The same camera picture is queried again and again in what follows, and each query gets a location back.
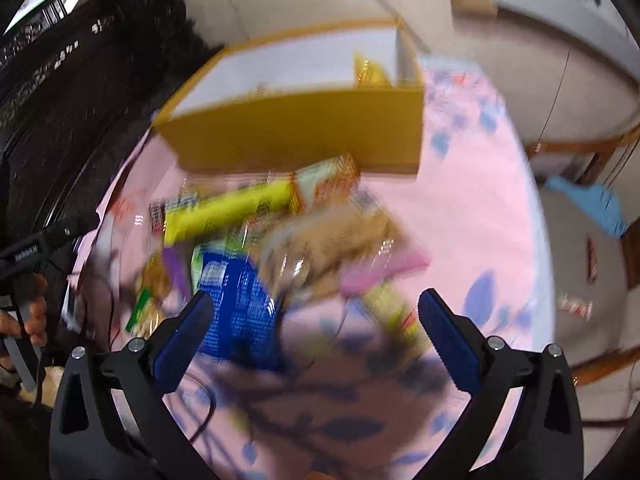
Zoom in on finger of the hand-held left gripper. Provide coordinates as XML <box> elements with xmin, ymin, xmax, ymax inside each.
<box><xmin>37</xmin><ymin>211</ymin><xmax>101</xmax><ymax>252</ymax></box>

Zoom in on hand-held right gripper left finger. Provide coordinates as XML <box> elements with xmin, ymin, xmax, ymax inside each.
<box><xmin>48</xmin><ymin>290</ymin><xmax>216</xmax><ymax>480</ymax></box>

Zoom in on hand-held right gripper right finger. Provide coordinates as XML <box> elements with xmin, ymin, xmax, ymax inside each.
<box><xmin>415</xmin><ymin>288</ymin><xmax>585</xmax><ymax>480</ymax></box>

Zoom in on blue snack packet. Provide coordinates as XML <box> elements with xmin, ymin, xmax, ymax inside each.
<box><xmin>192</xmin><ymin>247</ymin><xmax>286</xmax><ymax>371</ymax></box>

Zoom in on clear cookie bag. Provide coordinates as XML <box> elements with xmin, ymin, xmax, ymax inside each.
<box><xmin>250</xmin><ymin>195</ymin><xmax>431</xmax><ymax>306</ymax></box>

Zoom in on yellow cardboard box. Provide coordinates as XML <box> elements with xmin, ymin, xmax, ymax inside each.
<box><xmin>152</xmin><ymin>19</ymin><xmax>426</xmax><ymax>176</ymax></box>

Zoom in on person's left hand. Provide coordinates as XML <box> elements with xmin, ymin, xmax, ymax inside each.
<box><xmin>0</xmin><ymin>274</ymin><xmax>49</xmax><ymax>373</ymax></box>

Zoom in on yellow and green snack packet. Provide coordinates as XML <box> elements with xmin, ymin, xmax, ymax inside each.
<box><xmin>362</xmin><ymin>285</ymin><xmax>431</xmax><ymax>356</ymax></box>

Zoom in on purple snack packet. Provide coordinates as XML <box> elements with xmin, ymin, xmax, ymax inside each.
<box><xmin>162</xmin><ymin>247</ymin><xmax>193</xmax><ymax>301</ymax></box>

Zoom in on pink floral tablecloth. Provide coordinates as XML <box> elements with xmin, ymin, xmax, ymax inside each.
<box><xmin>65</xmin><ymin>55</ymin><xmax>558</xmax><ymax>480</ymax></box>

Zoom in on white and red snack packet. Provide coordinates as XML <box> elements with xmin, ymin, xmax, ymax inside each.
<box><xmin>559</xmin><ymin>294</ymin><xmax>594</xmax><ymax>319</ymax></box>

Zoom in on yellow-green long snack packet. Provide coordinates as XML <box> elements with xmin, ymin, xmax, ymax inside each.
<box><xmin>162</xmin><ymin>180</ymin><xmax>296</xmax><ymax>246</ymax></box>

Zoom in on brown snack bar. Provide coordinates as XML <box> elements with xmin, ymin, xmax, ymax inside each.
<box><xmin>585</xmin><ymin>237</ymin><xmax>601</xmax><ymax>281</ymax></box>

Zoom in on blue cloth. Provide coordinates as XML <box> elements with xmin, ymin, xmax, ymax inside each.
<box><xmin>545</xmin><ymin>175</ymin><xmax>628</xmax><ymax>238</ymax></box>

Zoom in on orange and cream snack packet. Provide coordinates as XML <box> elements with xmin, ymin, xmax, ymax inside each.
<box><xmin>292</xmin><ymin>154</ymin><xmax>361</xmax><ymax>211</ymax></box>

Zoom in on wooden chair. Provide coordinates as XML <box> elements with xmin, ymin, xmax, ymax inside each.
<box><xmin>525</xmin><ymin>120</ymin><xmax>640</xmax><ymax>386</ymax></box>

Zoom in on black cable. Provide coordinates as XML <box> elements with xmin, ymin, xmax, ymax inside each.
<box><xmin>185</xmin><ymin>375</ymin><xmax>217</xmax><ymax>441</ymax></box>

